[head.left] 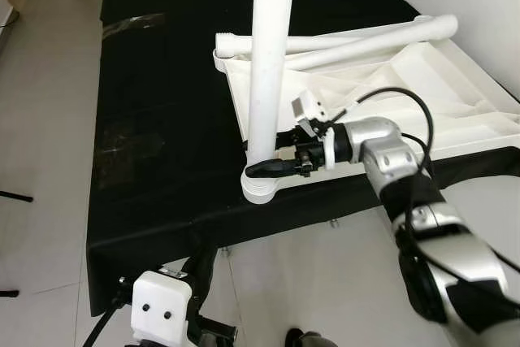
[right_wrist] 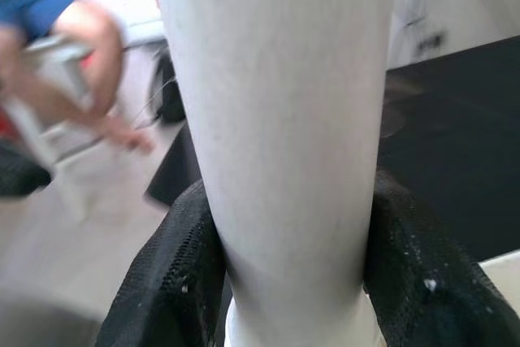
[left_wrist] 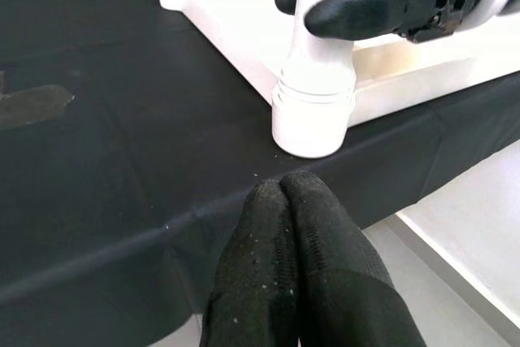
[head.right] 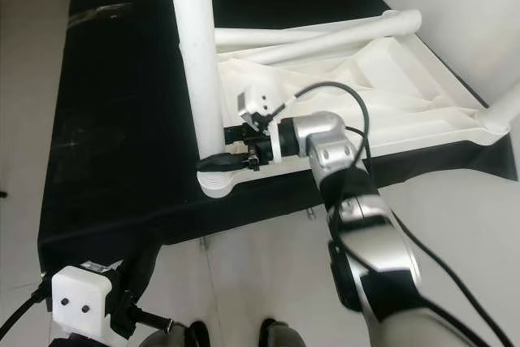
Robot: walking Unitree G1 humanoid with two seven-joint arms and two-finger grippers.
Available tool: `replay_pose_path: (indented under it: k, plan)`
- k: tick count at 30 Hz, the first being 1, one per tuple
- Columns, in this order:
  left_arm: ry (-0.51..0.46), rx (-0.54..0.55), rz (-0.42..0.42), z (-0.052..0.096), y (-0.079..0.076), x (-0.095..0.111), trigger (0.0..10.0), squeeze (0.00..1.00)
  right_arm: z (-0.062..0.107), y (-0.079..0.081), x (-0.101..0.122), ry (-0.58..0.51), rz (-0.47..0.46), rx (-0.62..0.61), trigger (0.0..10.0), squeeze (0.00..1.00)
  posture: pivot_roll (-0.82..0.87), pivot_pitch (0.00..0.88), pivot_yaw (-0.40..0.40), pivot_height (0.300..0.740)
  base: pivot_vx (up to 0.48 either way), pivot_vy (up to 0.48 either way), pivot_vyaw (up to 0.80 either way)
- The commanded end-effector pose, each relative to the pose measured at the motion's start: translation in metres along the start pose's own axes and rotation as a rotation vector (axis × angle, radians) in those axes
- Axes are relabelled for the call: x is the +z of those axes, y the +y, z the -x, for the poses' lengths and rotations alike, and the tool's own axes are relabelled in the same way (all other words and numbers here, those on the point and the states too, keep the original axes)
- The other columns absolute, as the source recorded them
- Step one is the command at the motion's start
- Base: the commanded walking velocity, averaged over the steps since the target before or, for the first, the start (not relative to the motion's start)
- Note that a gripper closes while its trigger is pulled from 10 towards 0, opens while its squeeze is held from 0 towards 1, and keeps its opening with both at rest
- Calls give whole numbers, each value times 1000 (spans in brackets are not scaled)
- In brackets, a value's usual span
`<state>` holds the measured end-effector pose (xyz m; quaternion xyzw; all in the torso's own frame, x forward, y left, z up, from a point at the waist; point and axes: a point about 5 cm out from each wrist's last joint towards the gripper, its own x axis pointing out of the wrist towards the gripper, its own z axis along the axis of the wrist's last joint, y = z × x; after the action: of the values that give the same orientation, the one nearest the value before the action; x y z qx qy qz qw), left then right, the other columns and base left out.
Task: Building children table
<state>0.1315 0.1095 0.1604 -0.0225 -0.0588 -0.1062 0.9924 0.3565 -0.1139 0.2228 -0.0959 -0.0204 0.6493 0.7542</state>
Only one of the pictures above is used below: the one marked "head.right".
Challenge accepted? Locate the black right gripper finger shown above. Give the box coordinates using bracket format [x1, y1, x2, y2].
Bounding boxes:
[197, 150, 251, 171]

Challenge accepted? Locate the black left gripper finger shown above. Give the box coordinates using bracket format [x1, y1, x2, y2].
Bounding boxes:
[122, 240, 162, 299]

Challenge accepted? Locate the grey robot right leg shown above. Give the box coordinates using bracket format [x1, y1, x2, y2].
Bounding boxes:
[258, 319, 310, 347]

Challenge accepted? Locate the grey robot leg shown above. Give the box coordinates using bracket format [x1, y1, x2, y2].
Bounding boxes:
[258, 319, 310, 347]
[138, 321, 208, 347]

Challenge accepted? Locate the grey robot left leg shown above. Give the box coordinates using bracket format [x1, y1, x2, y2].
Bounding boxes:
[138, 321, 208, 347]

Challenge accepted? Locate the black tablecloth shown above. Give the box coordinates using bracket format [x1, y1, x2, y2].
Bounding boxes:
[37, 0, 520, 276]

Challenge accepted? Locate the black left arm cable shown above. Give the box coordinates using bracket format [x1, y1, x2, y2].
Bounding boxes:
[0, 278, 54, 340]

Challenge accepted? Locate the white plastic table top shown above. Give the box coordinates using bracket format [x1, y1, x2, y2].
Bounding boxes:
[195, 10, 513, 200]

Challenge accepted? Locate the white plastic table leg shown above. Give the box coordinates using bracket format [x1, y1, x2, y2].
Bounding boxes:
[167, 0, 228, 161]
[240, 10, 423, 67]
[481, 87, 520, 135]
[214, 26, 334, 49]

